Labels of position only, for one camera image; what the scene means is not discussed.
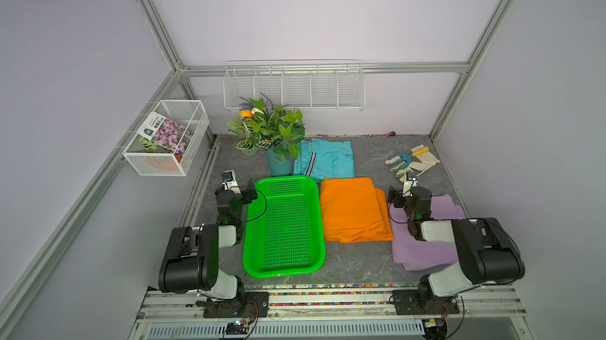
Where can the aluminium rail frame front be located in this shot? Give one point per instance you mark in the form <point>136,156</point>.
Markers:
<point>337,311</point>

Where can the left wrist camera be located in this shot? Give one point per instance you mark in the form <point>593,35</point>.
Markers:
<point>229,179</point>

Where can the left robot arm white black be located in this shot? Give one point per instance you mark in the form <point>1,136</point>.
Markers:
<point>191,259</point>

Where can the potted green plant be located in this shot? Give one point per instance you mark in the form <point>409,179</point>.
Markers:
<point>264,126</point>

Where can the teal pants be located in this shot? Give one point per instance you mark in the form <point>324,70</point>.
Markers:
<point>322,159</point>

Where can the purple flower picture card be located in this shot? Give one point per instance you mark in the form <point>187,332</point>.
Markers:
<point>159,134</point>

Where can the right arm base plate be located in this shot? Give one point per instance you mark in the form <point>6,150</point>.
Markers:
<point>408,302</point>

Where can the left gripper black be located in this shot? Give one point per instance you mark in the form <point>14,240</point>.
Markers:
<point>247,199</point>

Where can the green plastic basket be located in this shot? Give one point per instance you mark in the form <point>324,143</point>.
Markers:
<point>284,233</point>

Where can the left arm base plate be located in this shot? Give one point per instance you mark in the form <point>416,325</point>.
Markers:
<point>236,304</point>

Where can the blue garden fork yellow handle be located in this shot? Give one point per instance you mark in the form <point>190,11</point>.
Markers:
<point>401,158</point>

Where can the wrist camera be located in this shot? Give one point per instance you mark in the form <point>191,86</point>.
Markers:
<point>408,183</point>
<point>229,179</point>

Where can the white wire side basket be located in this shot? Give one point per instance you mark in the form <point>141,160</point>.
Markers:
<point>190,113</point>

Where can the white wire wall shelf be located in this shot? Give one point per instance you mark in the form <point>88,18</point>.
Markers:
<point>308,86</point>

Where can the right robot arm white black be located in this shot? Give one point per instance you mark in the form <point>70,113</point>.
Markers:
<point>486,253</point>

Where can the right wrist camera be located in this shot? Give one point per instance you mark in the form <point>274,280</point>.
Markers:
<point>408,183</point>

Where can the cream gardening glove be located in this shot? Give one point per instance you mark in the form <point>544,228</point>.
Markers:
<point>417,166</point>

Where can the orange pants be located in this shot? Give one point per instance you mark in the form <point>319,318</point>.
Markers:
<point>353,210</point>

